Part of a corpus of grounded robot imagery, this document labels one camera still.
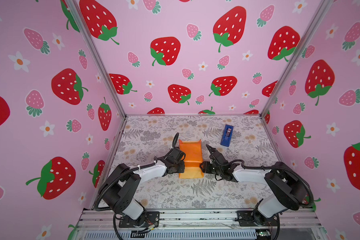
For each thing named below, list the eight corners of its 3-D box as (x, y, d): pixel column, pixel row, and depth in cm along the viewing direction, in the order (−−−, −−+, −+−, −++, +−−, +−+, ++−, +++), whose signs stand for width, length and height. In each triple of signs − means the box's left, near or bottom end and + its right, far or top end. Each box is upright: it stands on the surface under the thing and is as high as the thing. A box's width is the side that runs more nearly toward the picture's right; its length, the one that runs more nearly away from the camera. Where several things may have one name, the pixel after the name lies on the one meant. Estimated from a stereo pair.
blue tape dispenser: (219, 144, 106) (221, 138, 100) (223, 130, 114) (225, 123, 109) (228, 147, 104) (231, 141, 99) (231, 132, 113) (234, 126, 107)
